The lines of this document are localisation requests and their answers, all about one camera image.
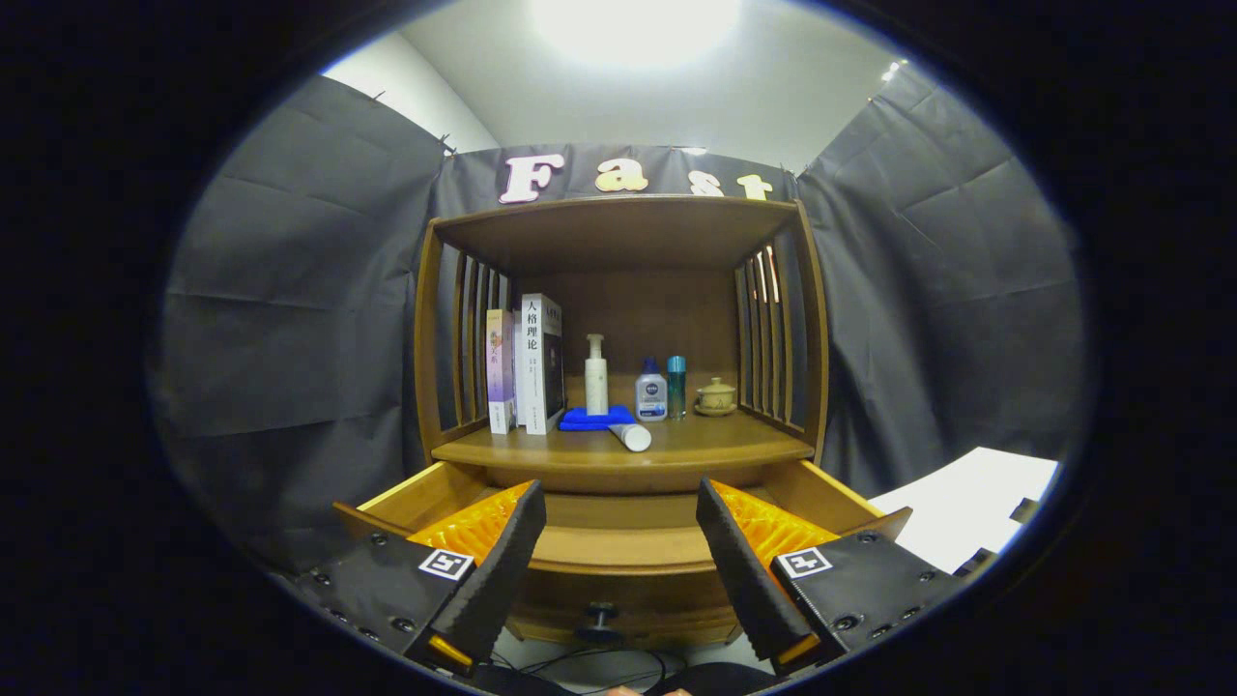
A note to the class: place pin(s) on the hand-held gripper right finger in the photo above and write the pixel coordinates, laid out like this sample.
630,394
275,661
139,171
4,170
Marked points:
744,580

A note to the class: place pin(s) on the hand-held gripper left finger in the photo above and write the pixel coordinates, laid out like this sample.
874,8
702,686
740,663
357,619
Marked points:
498,580

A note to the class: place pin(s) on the brown wooden drawer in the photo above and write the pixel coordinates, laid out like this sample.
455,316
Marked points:
628,590

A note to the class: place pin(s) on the white squeeze tube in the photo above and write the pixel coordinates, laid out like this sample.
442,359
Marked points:
633,437

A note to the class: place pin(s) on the wooden countertop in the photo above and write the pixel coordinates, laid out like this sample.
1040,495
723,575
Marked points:
715,440

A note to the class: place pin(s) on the brown wooden cabinet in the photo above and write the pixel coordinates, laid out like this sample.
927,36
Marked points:
638,319

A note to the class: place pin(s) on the blue folded cloth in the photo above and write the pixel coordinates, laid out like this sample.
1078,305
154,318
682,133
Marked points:
585,420

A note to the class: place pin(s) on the beige lidded teacup with saucer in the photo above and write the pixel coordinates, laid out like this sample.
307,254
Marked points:
716,398

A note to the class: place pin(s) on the slim teal bottle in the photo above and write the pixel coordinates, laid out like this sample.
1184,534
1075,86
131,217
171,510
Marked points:
676,391

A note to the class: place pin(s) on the white bottle blue cap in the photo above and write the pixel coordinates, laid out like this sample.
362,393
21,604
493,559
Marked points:
651,396

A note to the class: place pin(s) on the thin purple book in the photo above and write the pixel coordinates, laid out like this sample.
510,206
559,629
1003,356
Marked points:
500,372

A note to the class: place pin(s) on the thick white book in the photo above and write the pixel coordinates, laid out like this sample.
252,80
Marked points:
532,367

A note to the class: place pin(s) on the white pump bottle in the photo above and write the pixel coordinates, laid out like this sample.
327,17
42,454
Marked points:
596,387

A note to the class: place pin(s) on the white flat board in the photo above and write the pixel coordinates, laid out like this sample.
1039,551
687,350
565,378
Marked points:
966,503

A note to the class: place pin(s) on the black backdrop cloth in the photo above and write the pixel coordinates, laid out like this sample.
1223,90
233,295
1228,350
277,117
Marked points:
290,319

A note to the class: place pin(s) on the round ceiling lamp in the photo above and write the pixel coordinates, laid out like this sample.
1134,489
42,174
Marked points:
633,24

